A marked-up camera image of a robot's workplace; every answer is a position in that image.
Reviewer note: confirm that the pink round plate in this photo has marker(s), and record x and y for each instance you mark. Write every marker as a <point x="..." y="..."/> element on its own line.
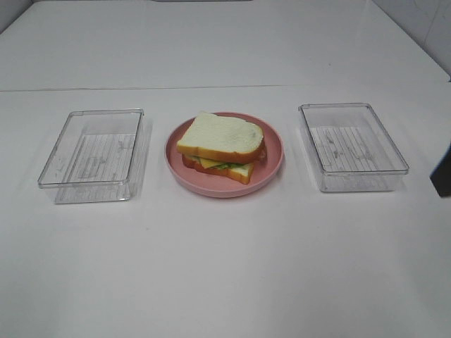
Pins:
<point x="223" y="187"/>

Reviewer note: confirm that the yellow cheese slice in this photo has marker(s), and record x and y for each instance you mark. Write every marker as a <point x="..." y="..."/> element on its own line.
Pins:
<point x="207" y="163"/>

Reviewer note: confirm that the green lettuce leaf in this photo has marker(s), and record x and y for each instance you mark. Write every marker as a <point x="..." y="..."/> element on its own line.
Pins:
<point x="224" y="166"/>

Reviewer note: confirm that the clear plastic tray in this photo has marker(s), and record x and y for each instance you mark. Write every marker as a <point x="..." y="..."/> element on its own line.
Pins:
<point x="96" y="158"/>
<point x="349" y="148"/>

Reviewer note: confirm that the red bacon strip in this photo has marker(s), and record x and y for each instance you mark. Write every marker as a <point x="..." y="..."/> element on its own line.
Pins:
<point x="262" y="155"/>

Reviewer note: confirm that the clear left plastic tray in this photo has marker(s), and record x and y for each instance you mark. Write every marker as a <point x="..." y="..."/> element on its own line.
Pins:
<point x="96" y="158"/>

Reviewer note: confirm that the bread slice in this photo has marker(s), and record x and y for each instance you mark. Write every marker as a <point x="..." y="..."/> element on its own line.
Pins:
<point x="222" y="138"/>
<point x="241" y="175"/>

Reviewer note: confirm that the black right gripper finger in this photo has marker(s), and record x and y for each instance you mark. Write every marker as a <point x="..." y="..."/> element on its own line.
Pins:
<point x="441" y="175"/>

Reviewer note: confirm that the clear right plastic tray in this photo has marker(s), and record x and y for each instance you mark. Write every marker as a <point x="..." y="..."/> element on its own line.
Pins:
<point x="349" y="148"/>

